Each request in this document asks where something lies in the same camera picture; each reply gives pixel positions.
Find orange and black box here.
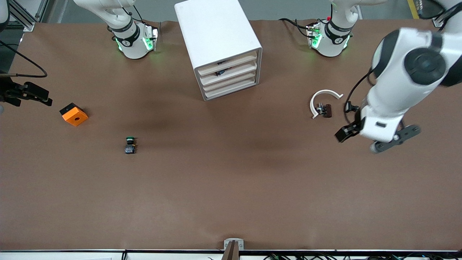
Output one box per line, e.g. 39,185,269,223
59,103,89,127

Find black base cable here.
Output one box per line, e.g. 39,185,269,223
279,18,313,39

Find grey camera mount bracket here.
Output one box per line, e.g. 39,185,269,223
221,238,244,260

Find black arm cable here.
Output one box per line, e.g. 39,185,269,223
343,68,376,125
0,40,48,78

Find white curved plastic piece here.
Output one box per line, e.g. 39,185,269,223
310,90,344,120

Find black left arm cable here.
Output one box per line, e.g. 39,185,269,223
343,68,376,125

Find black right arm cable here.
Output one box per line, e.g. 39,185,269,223
0,40,48,78

